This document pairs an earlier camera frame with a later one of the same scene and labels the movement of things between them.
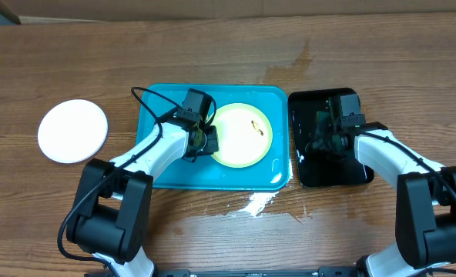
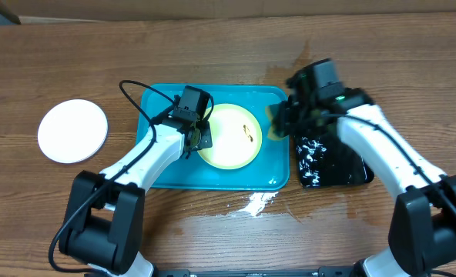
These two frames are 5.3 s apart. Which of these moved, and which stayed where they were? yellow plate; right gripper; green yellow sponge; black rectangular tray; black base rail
Moved: right gripper; yellow plate; green yellow sponge
Stayed: black rectangular tray; black base rail
